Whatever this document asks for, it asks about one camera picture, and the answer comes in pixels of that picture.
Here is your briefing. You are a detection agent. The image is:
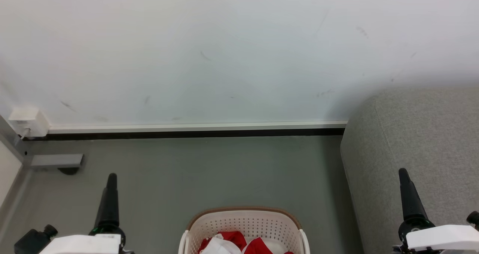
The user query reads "grey fabric sofa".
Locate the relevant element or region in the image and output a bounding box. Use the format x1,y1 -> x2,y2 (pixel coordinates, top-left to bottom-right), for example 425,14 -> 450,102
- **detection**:
340,86 -> 479,254

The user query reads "red and white striped garment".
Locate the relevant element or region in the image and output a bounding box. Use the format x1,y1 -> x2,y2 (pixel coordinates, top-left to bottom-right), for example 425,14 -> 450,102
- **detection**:
198,231 -> 295,254

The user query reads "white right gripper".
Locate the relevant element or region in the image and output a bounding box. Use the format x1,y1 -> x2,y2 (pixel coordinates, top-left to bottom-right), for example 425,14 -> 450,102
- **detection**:
392,168 -> 479,254

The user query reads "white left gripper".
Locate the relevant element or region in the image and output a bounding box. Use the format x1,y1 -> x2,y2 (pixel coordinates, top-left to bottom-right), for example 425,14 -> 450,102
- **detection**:
39,173 -> 126,254

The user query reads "white wall power box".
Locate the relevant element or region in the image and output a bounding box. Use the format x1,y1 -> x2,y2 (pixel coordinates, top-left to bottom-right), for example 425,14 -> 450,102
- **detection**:
8,107 -> 50,138

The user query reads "black baseboard strip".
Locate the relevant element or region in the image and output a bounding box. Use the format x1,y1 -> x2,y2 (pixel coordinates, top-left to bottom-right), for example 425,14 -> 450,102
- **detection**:
22,128 -> 345,141

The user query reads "white panel board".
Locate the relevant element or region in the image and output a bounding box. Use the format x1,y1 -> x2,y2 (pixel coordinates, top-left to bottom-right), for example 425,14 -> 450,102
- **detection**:
0,140 -> 23,206

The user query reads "cream perforated laundry basket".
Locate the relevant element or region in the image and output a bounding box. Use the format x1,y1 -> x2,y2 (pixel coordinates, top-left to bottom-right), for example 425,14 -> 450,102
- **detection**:
178,207 -> 311,254

